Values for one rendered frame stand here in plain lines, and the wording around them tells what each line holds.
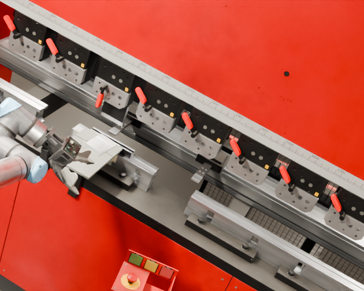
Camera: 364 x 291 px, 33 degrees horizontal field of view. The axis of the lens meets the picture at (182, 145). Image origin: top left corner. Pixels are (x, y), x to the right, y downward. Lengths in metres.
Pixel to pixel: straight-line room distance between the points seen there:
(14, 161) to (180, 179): 2.49
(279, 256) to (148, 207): 0.55
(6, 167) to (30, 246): 1.16
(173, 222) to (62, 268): 0.63
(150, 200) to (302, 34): 0.92
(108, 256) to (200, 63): 0.94
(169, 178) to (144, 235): 1.69
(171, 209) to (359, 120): 0.85
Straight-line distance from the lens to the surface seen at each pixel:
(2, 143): 1.88
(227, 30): 2.12
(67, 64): 2.46
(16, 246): 2.93
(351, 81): 2.07
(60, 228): 2.71
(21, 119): 1.91
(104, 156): 2.43
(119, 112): 2.45
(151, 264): 2.33
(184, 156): 2.70
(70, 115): 4.42
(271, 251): 2.45
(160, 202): 2.51
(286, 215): 2.66
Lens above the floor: 2.44
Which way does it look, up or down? 33 degrees down
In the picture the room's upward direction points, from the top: 23 degrees clockwise
